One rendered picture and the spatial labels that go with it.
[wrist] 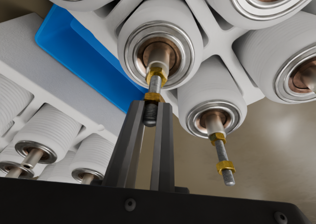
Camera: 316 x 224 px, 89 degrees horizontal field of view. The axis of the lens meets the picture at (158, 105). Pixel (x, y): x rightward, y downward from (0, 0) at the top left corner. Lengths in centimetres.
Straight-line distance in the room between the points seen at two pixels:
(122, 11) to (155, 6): 8
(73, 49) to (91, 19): 18
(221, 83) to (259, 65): 5
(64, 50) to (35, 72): 7
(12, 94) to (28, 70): 5
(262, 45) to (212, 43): 6
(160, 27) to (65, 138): 30
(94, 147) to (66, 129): 8
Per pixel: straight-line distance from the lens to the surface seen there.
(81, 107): 39
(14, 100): 40
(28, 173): 50
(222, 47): 26
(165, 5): 18
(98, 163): 40
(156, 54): 16
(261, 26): 19
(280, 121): 70
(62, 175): 50
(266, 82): 23
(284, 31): 24
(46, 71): 40
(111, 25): 26
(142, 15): 17
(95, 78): 41
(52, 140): 37
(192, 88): 23
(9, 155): 48
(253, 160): 87
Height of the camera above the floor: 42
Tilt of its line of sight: 50 degrees down
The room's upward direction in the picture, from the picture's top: 174 degrees counter-clockwise
